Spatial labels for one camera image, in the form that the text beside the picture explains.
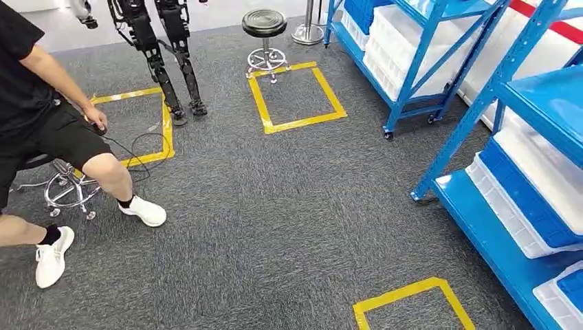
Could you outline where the person's left white shoe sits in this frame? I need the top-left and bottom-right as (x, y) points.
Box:
(118, 195), (168, 228)

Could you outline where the person's left hand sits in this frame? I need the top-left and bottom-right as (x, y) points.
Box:
(83, 105), (109, 133)

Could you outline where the black stool with chrome base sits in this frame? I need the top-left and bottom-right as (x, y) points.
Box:
(241, 9), (292, 85)
(9, 153), (102, 221)

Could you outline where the red barrier band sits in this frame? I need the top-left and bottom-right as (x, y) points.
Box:
(509, 0), (583, 45)

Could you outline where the chrome barrier post base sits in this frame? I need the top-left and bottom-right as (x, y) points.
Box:
(291, 0), (325, 47)

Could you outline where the white ribbed plastic crate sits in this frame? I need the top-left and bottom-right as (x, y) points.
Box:
(464, 152), (583, 260)
(533, 261), (583, 330)

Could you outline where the blue plastic crate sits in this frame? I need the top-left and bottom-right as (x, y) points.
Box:
(556, 268), (583, 302)
(342, 0), (395, 36)
(478, 136), (583, 249)

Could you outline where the person's right white shoe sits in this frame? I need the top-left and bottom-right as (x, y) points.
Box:
(34, 225), (76, 289)

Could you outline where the person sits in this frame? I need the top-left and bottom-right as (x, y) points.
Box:
(0, 0), (168, 290)

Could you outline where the black humanoid robot leg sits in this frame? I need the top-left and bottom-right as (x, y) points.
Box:
(107, 0), (187, 122)
(153, 0), (208, 118)

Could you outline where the blue metal shelf rack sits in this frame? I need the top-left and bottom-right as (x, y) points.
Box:
(323, 0), (511, 141)
(408, 0), (583, 330)

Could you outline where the person's white shoe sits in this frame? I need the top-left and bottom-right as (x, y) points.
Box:
(118, 195), (168, 228)
(34, 225), (76, 289)

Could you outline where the black controller cable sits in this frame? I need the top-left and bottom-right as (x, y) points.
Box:
(102, 132), (172, 183)

